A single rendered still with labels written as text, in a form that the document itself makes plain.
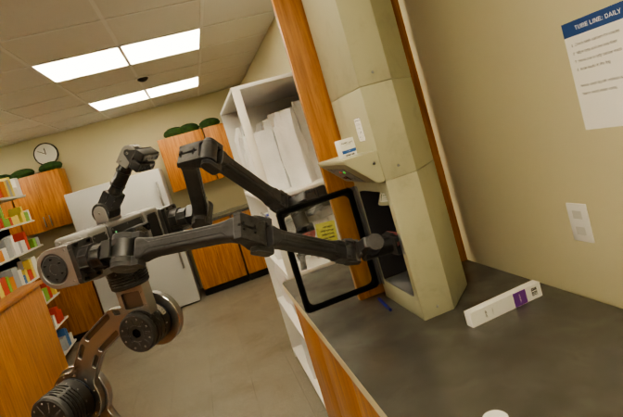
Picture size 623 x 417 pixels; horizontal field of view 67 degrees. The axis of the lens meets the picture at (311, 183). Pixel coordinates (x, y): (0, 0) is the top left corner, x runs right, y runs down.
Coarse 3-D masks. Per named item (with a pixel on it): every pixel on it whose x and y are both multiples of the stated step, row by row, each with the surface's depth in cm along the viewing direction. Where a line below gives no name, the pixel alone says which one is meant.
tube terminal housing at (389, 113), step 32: (352, 96) 153; (384, 96) 148; (352, 128) 162; (384, 128) 148; (416, 128) 159; (384, 160) 148; (416, 160) 152; (384, 192) 152; (416, 192) 151; (416, 224) 151; (448, 224) 167; (416, 256) 151; (448, 256) 160; (384, 288) 183; (416, 288) 151; (448, 288) 154
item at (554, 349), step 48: (288, 288) 230; (480, 288) 165; (336, 336) 160; (384, 336) 150; (432, 336) 141; (480, 336) 133; (528, 336) 125; (576, 336) 119; (384, 384) 123; (432, 384) 117; (480, 384) 111; (528, 384) 106; (576, 384) 102
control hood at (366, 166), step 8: (368, 152) 149; (376, 152) 148; (328, 160) 169; (336, 160) 156; (344, 160) 145; (352, 160) 146; (360, 160) 146; (368, 160) 147; (376, 160) 147; (328, 168) 169; (336, 168) 160; (344, 168) 152; (352, 168) 146; (360, 168) 146; (368, 168) 147; (376, 168) 147; (360, 176) 152; (368, 176) 147; (376, 176) 148
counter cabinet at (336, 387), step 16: (304, 320) 225; (304, 336) 245; (320, 352) 207; (320, 368) 223; (336, 368) 178; (320, 384) 242; (336, 384) 191; (352, 384) 155; (336, 400) 205; (352, 400) 165; (336, 416) 221; (352, 416) 175; (368, 416) 147
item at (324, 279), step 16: (304, 208) 173; (320, 208) 175; (336, 208) 176; (288, 224) 172; (304, 224) 174; (320, 224) 175; (336, 224) 177; (352, 224) 178; (304, 272) 174; (320, 272) 175; (336, 272) 177; (352, 272) 179; (368, 272) 180; (320, 288) 175; (336, 288) 177; (352, 288) 179
